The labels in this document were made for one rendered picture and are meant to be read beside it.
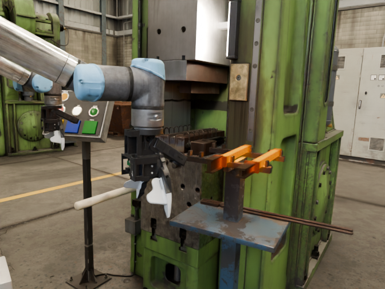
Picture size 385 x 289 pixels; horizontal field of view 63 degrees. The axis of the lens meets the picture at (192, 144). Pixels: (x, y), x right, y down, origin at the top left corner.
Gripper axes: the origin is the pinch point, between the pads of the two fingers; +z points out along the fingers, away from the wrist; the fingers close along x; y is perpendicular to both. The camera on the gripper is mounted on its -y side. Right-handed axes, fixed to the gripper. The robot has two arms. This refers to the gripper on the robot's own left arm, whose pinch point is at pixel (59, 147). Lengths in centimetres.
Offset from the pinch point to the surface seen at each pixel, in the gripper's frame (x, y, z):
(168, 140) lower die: 20, -48, -3
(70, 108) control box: -27.8, -13.3, -16.6
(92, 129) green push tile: -11.7, -19.8, -6.6
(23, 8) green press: -459, -61, -154
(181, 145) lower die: 28, -51, -2
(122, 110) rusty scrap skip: -556, -281, 25
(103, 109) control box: -14.3, -26.9, -17.1
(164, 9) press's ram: 16, -47, -67
